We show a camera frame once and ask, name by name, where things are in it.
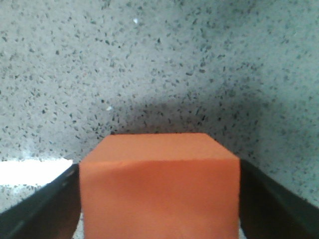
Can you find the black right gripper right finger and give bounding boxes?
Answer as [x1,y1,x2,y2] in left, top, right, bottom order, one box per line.
[239,159,319,239]

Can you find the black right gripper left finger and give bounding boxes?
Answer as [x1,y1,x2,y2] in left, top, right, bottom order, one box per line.
[0,164,81,239]

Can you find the orange foam cube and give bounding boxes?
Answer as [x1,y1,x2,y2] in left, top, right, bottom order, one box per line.
[79,133,240,239]

